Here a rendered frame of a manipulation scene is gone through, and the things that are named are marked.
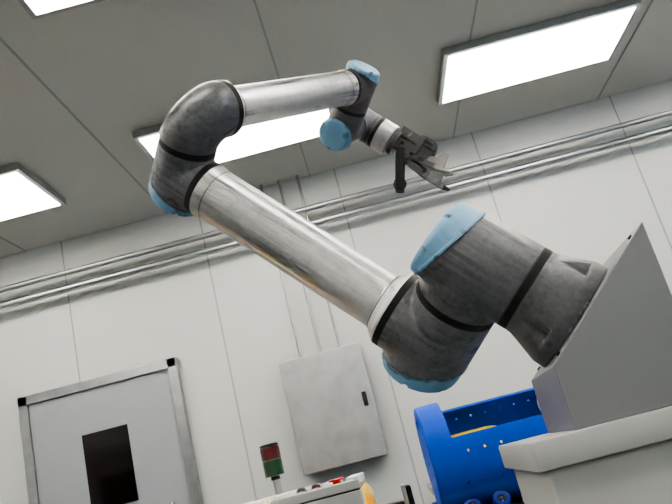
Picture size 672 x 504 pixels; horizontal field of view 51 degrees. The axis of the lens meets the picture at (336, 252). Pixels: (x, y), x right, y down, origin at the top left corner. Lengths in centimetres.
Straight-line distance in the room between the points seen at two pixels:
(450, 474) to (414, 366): 63
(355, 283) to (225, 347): 423
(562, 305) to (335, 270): 41
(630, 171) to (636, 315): 489
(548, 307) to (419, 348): 25
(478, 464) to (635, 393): 83
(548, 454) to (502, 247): 33
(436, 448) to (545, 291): 80
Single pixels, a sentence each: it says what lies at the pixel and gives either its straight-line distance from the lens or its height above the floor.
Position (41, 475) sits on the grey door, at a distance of 583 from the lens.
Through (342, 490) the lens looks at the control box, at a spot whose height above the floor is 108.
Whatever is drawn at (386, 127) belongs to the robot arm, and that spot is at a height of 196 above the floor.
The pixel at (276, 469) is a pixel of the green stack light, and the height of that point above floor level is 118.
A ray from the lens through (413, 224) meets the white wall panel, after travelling 553.
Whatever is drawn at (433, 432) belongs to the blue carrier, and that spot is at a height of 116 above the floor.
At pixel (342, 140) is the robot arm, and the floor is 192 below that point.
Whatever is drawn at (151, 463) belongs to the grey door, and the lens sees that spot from 551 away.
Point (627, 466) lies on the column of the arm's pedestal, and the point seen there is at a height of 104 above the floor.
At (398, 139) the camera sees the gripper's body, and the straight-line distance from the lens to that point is 196.
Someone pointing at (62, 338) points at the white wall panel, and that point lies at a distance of 592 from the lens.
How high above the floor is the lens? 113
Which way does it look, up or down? 17 degrees up
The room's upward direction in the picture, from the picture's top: 15 degrees counter-clockwise
